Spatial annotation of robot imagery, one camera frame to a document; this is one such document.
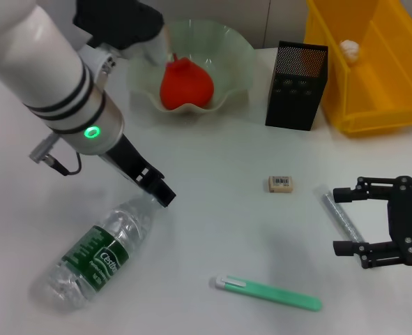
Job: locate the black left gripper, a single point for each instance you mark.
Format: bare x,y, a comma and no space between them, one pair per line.
129,162

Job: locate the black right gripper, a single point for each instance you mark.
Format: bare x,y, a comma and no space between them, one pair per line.
409,220

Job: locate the beige eraser with barcode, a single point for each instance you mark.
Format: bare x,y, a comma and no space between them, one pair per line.
279,186

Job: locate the clear green-label water bottle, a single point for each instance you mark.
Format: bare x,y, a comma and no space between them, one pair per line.
97,258

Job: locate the orange-red knitted fruit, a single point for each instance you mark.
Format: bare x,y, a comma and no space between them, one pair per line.
186,87

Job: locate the white paper ball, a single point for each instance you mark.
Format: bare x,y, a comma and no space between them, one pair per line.
350,50

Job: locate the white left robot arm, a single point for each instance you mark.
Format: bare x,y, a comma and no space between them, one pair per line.
35,59

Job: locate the grey marker pen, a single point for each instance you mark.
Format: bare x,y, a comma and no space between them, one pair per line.
341,216

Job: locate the black mesh pen holder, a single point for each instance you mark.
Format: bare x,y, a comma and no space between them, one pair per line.
296,104

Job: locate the wavy translucent glass fruit plate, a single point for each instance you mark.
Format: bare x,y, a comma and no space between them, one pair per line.
219,52

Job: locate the yellow plastic bin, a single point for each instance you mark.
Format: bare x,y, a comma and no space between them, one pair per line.
376,104

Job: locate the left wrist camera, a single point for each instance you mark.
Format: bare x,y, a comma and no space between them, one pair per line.
122,21

